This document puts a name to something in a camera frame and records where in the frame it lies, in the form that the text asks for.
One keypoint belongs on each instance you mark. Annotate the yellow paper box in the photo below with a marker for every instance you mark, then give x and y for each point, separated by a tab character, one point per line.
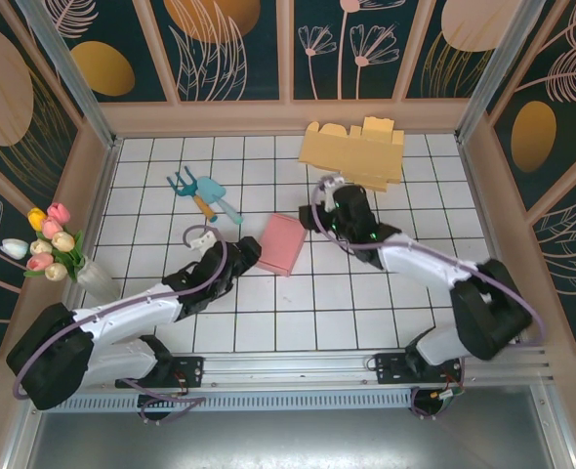
361	151

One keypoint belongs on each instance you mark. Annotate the pink paper box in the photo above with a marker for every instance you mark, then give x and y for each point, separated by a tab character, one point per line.
283	242

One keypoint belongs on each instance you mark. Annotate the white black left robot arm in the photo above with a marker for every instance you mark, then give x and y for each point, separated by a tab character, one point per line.
122	308

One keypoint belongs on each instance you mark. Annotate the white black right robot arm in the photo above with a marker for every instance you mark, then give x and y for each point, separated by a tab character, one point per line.
424	259

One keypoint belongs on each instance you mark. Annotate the light blue toy shovel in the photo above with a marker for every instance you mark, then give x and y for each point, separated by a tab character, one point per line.
210	189

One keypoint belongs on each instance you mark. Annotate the white ribbed vase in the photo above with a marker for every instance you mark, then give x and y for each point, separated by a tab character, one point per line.
97	283

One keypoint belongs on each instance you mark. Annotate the green tulip leaves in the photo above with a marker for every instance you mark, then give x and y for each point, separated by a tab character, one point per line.
75	256

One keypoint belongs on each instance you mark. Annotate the cream artificial tulip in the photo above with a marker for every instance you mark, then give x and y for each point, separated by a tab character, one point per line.
63	241
56	272
40	247

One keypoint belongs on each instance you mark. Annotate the pink artificial tulip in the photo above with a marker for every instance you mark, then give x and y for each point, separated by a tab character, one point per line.
52	228
58	212
39	263

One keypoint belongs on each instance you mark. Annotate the grey metal sheet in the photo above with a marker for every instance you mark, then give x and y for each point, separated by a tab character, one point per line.
293	439

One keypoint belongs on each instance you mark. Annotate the yellow artificial tulip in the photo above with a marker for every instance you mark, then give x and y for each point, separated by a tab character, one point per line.
36	218

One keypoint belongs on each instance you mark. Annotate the white artificial tulip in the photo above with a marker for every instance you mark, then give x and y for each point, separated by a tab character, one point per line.
13	248

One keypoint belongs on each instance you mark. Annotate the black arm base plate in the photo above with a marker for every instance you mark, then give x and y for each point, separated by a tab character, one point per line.
390	369
195	369

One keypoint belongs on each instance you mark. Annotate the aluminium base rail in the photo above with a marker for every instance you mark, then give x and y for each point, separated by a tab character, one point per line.
293	366

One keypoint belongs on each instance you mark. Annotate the aluminium side rail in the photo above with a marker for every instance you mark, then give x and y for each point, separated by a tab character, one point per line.
85	220

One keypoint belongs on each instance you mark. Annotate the aluminium frame post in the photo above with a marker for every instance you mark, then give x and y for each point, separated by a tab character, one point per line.
498	68
73	78

